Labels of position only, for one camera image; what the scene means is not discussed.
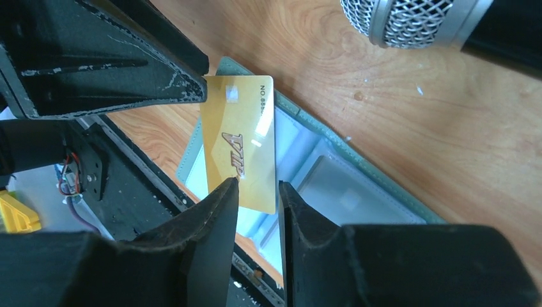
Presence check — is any black handheld microphone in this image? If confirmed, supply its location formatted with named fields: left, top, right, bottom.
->
left=340, top=0, right=541, bottom=79

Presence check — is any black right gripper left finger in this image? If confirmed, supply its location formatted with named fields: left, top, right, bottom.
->
left=1, top=178, right=239, bottom=306

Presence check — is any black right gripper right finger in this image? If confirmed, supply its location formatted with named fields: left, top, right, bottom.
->
left=278, top=182, right=540, bottom=306

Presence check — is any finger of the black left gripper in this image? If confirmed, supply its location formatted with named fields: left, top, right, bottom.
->
left=106, top=0, right=210, bottom=75
left=1, top=1, right=208, bottom=120

